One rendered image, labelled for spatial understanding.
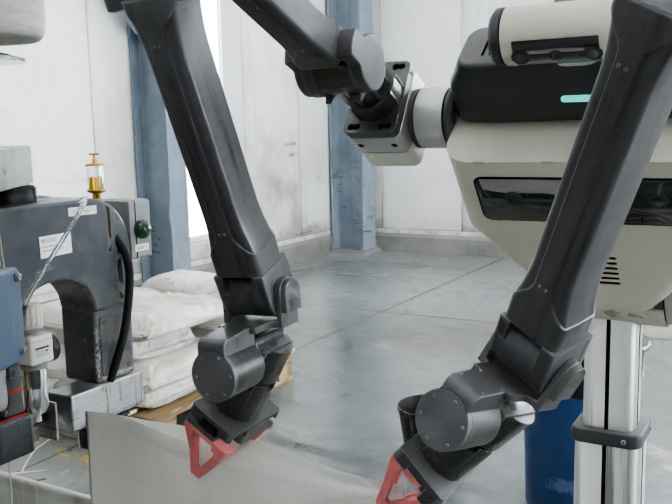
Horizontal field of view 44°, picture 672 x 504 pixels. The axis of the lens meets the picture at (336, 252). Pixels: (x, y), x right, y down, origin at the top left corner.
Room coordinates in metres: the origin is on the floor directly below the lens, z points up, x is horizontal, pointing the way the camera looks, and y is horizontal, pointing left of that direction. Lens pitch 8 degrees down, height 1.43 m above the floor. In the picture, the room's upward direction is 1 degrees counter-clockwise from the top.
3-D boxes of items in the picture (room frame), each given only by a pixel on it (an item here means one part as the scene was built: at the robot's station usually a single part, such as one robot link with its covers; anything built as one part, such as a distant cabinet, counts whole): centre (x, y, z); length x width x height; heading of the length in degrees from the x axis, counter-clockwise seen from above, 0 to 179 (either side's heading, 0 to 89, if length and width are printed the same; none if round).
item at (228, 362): (0.90, 0.10, 1.20); 0.11 x 0.09 x 0.12; 151
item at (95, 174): (1.22, 0.35, 1.37); 0.03 x 0.02 x 0.03; 60
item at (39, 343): (1.03, 0.39, 1.14); 0.05 x 0.04 x 0.16; 150
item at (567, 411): (3.00, -0.91, 0.32); 0.51 x 0.48 x 0.65; 150
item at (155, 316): (3.98, 0.87, 0.56); 0.66 x 0.42 x 0.15; 150
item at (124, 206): (1.28, 0.33, 1.29); 0.08 x 0.05 x 0.09; 60
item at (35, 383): (1.03, 0.39, 1.11); 0.03 x 0.03 x 0.06
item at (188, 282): (4.64, 0.77, 0.56); 0.67 x 0.43 x 0.15; 60
